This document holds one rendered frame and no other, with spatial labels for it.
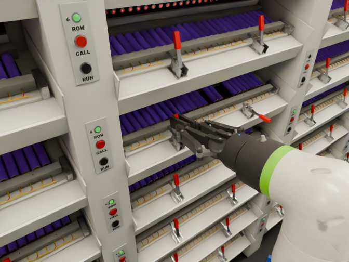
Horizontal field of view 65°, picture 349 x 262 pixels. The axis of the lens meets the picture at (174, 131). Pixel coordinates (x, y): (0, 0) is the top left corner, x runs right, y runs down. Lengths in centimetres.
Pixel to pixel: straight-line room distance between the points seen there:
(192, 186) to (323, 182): 53
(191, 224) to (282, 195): 62
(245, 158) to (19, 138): 37
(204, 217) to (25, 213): 63
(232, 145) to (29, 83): 37
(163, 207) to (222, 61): 44
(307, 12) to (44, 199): 82
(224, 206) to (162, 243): 28
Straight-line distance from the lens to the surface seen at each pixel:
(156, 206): 81
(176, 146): 69
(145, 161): 66
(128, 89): 54
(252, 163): 46
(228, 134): 55
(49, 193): 63
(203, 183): 88
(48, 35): 45
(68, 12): 45
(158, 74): 59
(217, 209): 107
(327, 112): 142
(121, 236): 76
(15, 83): 53
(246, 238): 151
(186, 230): 101
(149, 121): 71
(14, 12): 45
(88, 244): 77
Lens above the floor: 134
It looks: 34 degrees down
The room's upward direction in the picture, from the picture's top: straight up
